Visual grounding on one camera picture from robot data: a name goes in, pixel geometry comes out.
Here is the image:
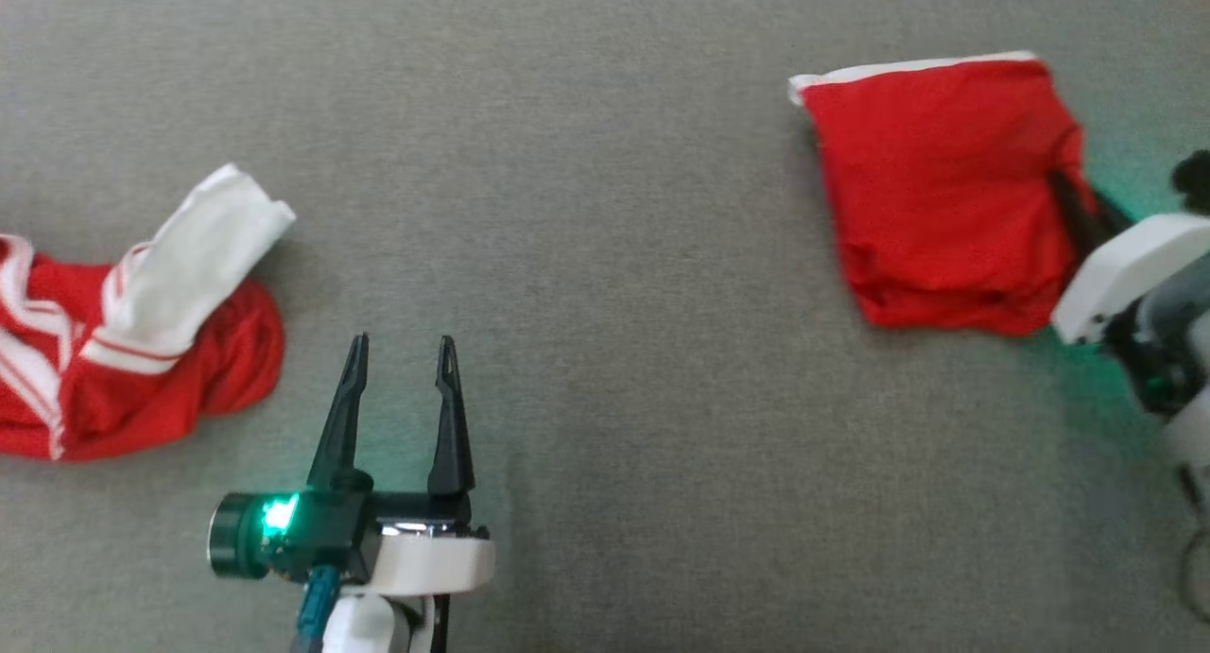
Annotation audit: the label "grey fabric sofa seat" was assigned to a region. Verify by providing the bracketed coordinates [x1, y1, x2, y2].
[0, 0, 1210, 653]

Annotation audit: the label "red white striped jersey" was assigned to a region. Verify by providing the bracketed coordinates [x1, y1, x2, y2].
[0, 163, 298, 463]

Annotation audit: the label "red shorts with white band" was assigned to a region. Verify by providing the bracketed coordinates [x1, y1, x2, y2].
[787, 51, 1098, 337]

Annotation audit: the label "thin black cable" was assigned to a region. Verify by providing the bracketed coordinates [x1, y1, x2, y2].
[1175, 462, 1210, 626]

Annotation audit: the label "cable with blue connector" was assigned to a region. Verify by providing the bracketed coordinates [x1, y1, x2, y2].
[291, 566, 343, 653]

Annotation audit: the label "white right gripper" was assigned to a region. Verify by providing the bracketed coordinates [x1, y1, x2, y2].
[1047, 166, 1210, 420]

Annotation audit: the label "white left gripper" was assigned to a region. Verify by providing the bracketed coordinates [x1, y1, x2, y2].
[284, 333, 495, 598]

